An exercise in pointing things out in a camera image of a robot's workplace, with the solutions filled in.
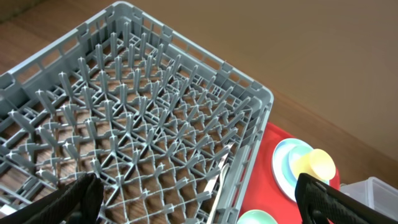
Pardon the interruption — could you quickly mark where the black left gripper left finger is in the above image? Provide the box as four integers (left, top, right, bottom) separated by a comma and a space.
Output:
1, 174, 104, 224

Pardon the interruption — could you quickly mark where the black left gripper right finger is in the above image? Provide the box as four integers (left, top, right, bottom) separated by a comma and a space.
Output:
295, 173, 395, 224

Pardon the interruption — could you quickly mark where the mint green bowl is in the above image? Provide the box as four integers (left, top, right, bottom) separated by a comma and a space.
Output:
236, 210, 277, 224

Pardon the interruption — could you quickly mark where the white plastic spoon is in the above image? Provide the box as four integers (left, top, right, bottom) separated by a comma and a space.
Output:
206, 164, 229, 224

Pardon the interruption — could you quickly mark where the grey dishwasher rack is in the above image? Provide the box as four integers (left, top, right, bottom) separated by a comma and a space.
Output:
1, 1, 274, 223

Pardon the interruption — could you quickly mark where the light blue plate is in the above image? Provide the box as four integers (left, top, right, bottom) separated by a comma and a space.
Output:
271, 138, 312, 203

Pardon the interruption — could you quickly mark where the yellow plastic cup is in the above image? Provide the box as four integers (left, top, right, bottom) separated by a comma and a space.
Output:
295, 149, 336, 182

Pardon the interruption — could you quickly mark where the red plastic tray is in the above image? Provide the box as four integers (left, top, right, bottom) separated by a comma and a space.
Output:
236, 121, 341, 224

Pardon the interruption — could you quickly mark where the clear plastic bin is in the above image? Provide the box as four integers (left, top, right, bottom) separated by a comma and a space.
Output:
340, 177, 398, 220

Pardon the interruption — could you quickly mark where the light blue bowl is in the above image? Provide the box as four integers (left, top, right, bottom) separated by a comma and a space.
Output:
288, 145, 313, 180

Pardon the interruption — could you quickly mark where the metal fork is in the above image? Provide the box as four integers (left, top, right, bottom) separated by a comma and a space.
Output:
204, 142, 234, 192

